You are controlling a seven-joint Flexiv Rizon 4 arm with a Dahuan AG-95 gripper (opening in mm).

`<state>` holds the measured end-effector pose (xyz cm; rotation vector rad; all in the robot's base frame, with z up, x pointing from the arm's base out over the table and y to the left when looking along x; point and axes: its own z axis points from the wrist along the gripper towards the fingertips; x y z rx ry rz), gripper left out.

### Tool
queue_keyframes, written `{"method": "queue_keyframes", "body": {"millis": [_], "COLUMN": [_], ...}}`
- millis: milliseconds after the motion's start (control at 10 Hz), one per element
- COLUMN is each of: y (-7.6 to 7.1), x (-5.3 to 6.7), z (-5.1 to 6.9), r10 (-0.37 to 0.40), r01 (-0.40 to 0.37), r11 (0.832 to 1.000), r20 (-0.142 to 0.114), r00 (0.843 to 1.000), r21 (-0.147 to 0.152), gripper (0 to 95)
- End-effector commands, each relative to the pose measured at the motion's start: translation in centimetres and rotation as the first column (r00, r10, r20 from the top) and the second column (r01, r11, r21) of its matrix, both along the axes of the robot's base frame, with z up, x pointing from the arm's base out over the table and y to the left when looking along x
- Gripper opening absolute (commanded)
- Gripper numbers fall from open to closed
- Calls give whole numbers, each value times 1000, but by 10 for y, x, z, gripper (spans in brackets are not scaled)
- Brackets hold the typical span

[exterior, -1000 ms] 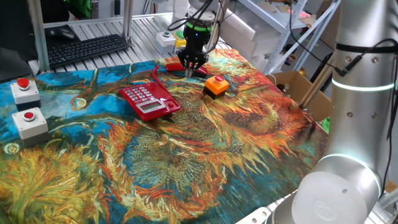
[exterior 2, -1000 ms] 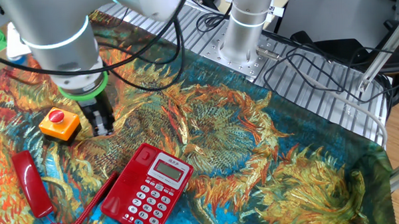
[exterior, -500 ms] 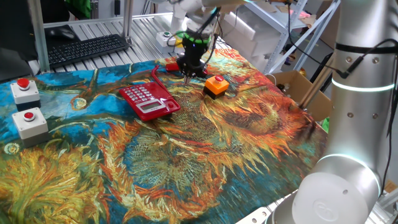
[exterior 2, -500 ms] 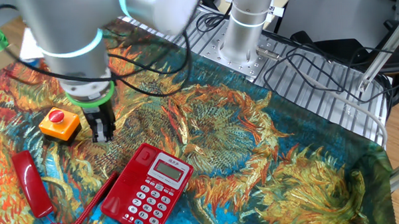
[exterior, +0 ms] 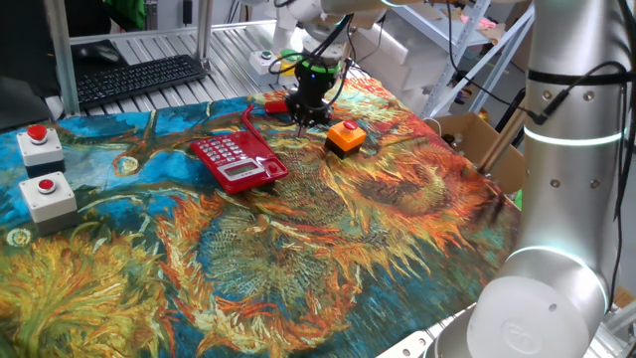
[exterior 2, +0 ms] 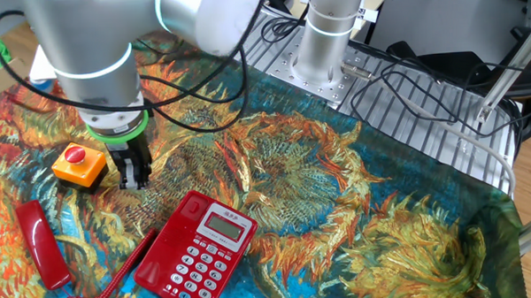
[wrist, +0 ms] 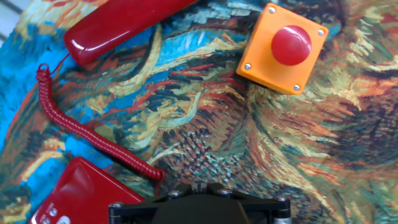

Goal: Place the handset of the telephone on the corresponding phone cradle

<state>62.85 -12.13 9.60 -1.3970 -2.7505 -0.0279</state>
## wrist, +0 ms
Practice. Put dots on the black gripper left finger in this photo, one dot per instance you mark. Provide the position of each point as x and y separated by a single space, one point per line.
133 210

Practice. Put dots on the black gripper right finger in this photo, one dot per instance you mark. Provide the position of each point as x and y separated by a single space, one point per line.
267 208

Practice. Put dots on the red telephone handset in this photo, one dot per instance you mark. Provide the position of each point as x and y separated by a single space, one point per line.
118 25

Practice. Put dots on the red telephone base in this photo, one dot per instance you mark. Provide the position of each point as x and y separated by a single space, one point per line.
84 193

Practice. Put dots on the sunflower painting tablecloth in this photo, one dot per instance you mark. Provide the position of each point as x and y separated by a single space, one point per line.
248 140

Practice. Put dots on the orange box red mushroom button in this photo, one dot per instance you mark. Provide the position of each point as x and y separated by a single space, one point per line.
261 56

